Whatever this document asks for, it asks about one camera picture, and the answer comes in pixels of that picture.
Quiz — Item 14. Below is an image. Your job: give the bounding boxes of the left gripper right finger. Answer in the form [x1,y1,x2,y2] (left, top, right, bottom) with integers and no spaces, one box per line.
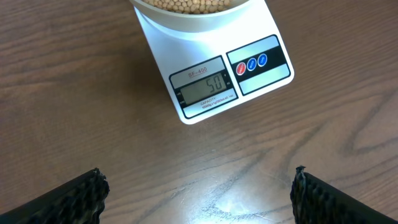
[290,166,397,224]

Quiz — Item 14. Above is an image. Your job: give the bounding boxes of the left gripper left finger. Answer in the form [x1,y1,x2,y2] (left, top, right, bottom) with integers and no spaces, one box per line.
[1,168,109,224]

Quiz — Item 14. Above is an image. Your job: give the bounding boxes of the white digital kitchen scale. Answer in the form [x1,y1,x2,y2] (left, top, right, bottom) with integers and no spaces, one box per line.
[134,0,295,124]

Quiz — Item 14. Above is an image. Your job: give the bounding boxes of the white round bowl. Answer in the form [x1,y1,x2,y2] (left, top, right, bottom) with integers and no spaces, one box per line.
[130,0,254,32]

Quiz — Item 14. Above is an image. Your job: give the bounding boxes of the soybeans in bowl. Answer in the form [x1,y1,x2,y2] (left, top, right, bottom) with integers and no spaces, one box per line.
[142,0,231,14]

